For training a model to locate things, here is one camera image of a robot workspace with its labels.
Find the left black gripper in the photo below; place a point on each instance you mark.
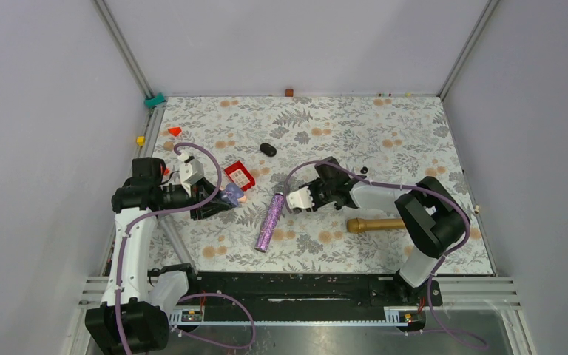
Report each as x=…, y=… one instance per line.
x=217, y=203

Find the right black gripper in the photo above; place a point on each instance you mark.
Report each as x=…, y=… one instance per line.
x=312, y=186

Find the lavender earbud charging case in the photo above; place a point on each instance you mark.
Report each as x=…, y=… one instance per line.
x=233, y=192

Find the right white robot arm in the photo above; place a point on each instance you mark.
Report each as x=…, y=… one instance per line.
x=433, y=219

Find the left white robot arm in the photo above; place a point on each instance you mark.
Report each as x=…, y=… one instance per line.
x=133, y=317

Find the black oval earbud case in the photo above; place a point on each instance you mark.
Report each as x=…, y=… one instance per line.
x=268, y=150

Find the red toy block tray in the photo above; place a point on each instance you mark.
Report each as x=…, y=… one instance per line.
x=239, y=175

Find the gold microphone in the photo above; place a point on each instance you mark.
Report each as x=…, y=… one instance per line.
x=359, y=225

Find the purple glitter microphone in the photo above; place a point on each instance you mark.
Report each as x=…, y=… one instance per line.
x=272, y=217

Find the floral table mat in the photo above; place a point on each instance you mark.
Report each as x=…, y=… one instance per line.
x=399, y=140

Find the red triangular block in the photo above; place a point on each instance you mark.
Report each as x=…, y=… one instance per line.
x=174, y=131

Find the teal clamp block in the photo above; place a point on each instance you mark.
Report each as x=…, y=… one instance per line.
x=151, y=103

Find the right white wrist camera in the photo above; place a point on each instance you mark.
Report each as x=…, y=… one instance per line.
x=300, y=199

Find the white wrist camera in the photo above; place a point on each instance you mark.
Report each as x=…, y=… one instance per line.
x=300, y=199
x=190, y=172

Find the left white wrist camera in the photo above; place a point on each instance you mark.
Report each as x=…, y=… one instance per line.
x=190, y=172

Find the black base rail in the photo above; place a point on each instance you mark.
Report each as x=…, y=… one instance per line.
x=234, y=298

